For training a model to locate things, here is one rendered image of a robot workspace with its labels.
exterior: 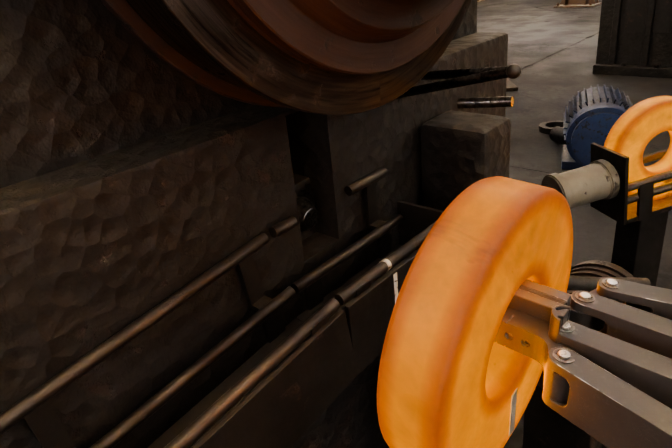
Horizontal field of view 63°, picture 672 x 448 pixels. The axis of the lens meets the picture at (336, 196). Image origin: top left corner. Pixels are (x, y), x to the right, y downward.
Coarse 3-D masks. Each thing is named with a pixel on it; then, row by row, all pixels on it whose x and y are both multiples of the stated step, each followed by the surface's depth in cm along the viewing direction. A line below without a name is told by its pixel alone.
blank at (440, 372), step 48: (480, 192) 25; (528, 192) 25; (432, 240) 23; (480, 240) 23; (528, 240) 25; (432, 288) 22; (480, 288) 22; (432, 336) 22; (480, 336) 23; (384, 384) 23; (432, 384) 22; (480, 384) 24; (528, 384) 31; (384, 432) 25; (432, 432) 22; (480, 432) 26
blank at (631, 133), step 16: (656, 96) 79; (640, 112) 77; (656, 112) 76; (624, 128) 77; (640, 128) 77; (656, 128) 77; (608, 144) 80; (624, 144) 78; (640, 144) 78; (640, 160) 79; (640, 176) 80
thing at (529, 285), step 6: (528, 282) 26; (528, 288) 26; (534, 288) 26; (540, 288) 26; (546, 288) 26; (546, 294) 25; (552, 294) 25; (558, 294) 25; (564, 294) 25; (558, 300) 25; (564, 300) 25; (570, 300) 25
